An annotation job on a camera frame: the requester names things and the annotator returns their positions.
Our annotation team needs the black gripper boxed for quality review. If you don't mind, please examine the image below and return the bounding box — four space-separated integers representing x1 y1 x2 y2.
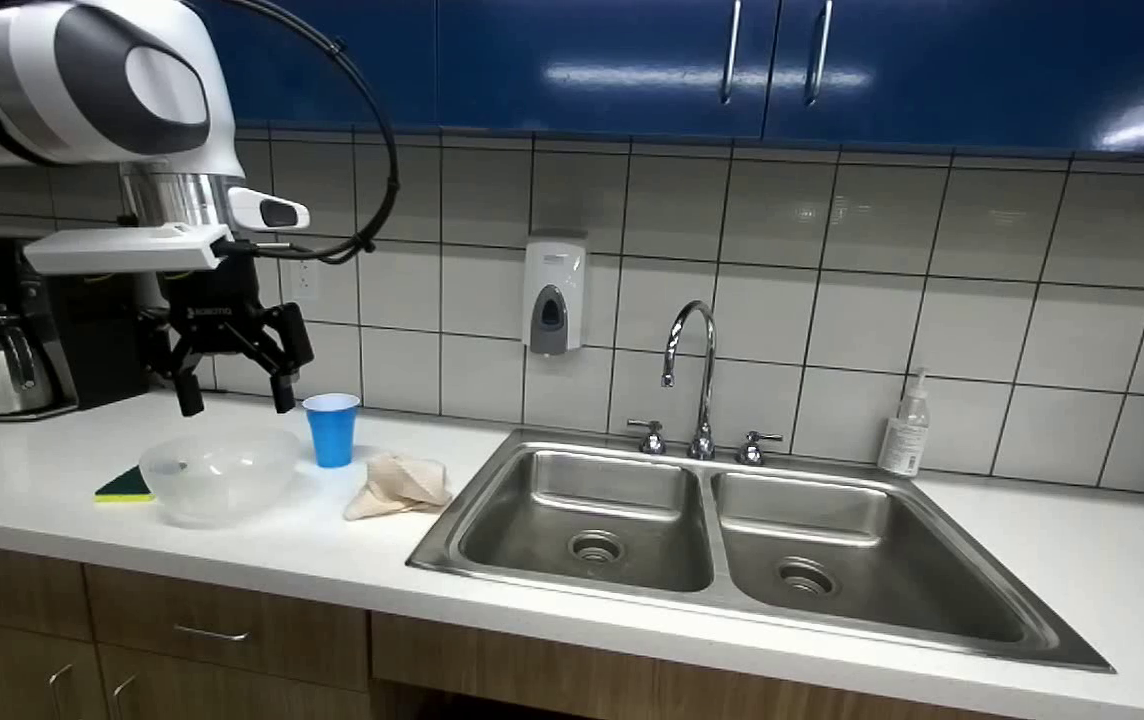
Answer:
141 257 310 417

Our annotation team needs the beige waffle towel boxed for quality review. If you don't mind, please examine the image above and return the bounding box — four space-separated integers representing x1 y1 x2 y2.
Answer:
342 451 453 520

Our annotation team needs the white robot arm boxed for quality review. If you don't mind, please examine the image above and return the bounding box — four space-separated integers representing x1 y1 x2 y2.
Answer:
0 0 310 417

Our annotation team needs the translucent plastic bowl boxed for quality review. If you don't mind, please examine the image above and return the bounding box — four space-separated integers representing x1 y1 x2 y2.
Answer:
141 429 303 527

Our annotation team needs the blue plastic cup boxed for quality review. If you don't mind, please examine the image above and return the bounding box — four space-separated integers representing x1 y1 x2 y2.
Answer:
303 393 358 467

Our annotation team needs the black coffee maker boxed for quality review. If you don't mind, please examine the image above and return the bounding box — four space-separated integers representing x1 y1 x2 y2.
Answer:
0 239 153 412

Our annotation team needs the yellow green sponge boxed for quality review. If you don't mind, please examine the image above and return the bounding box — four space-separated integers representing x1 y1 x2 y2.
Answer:
90 467 153 510

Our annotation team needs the steel coffee carafe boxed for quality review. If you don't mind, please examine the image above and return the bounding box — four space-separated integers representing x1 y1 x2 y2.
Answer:
0 314 73 419

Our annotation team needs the wooden drawer front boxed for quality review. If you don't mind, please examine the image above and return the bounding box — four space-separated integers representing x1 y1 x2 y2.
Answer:
84 567 368 684

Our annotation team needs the wooden lower cabinet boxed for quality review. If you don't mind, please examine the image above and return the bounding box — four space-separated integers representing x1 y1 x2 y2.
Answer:
0 553 104 720

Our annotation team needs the blue upper cabinet door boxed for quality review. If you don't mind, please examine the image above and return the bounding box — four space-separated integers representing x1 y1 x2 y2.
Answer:
191 0 774 141

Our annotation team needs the blue cabinet door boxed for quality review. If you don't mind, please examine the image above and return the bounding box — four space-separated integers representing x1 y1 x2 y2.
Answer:
191 0 774 141
764 0 1144 155

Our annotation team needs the chrome gooseneck faucet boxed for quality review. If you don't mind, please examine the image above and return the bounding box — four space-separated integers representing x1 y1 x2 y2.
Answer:
655 295 725 463

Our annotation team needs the clear soap pump bottle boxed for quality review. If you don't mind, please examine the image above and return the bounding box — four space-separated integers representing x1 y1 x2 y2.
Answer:
877 374 931 475

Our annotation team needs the stainless double sink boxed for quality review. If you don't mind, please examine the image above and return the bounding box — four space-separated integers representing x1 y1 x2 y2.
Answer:
406 432 1106 673

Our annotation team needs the blue right cabinet door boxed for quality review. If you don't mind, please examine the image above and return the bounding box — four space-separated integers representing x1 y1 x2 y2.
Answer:
764 0 1144 155

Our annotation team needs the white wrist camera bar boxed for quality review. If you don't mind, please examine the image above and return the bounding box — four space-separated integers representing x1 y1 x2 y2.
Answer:
21 184 317 280

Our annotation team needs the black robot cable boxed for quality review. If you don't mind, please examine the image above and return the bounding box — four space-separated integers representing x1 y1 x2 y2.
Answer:
224 0 405 270

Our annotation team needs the white wall soap dispenser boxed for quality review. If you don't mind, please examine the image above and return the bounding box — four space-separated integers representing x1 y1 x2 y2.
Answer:
523 239 586 357

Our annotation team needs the left faucet handle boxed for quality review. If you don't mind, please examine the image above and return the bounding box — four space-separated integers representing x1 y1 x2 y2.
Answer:
627 419 664 456

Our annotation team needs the faucet handle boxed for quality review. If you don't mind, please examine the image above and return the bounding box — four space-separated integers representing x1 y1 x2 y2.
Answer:
627 419 664 456
737 432 782 463

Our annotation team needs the right faucet handle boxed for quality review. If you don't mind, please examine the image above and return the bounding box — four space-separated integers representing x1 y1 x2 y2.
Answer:
737 432 782 463

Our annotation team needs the silver cabinet handle left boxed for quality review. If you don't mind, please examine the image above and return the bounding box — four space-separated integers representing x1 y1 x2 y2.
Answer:
715 0 743 107

